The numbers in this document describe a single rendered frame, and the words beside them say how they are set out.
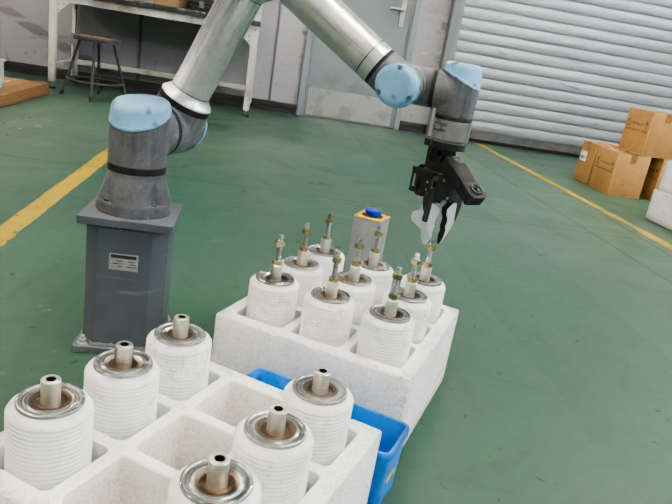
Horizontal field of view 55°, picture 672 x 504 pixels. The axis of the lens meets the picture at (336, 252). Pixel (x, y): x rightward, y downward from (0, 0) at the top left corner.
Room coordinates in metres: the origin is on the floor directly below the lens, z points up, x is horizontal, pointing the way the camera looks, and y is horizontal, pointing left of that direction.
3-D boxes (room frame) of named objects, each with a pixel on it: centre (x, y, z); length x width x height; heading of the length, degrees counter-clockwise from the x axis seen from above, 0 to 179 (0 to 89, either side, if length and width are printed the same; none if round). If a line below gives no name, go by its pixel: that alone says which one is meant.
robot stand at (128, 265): (1.29, 0.43, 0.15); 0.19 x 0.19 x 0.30; 9
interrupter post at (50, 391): (0.64, 0.30, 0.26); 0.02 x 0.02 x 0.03
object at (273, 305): (1.16, 0.11, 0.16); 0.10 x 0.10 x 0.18
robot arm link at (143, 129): (1.30, 0.43, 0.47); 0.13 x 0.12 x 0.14; 169
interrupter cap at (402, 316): (1.07, -0.11, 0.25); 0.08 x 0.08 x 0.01
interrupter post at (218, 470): (0.55, 0.08, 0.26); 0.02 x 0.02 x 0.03
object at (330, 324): (1.12, 0.00, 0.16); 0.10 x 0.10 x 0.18
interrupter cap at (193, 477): (0.55, 0.08, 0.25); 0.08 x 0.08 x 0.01
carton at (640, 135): (4.65, -2.04, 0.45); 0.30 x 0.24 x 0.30; 10
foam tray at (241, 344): (1.23, -0.04, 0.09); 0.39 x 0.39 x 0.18; 70
